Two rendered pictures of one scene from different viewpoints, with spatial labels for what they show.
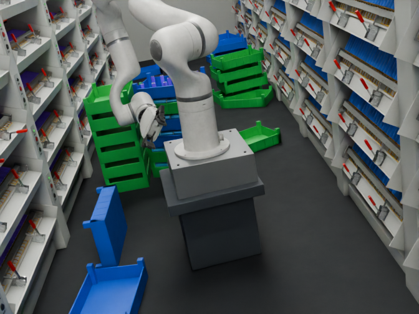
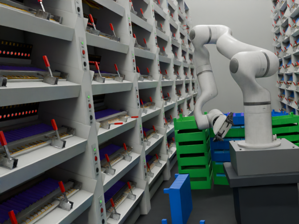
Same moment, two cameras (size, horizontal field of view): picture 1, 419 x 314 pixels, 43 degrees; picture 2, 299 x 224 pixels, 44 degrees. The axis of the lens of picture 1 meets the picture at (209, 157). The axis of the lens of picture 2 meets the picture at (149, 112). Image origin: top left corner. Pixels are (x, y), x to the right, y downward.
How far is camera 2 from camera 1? 35 cm
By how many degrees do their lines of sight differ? 22
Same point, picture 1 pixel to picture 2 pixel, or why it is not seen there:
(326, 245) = not seen: outside the picture
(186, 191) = (244, 170)
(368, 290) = not seen: outside the picture
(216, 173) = (269, 159)
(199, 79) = (262, 89)
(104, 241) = (176, 206)
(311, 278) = not seen: outside the picture
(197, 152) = (255, 144)
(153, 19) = (233, 50)
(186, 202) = (243, 178)
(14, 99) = (132, 101)
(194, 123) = (255, 122)
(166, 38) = (242, 57)
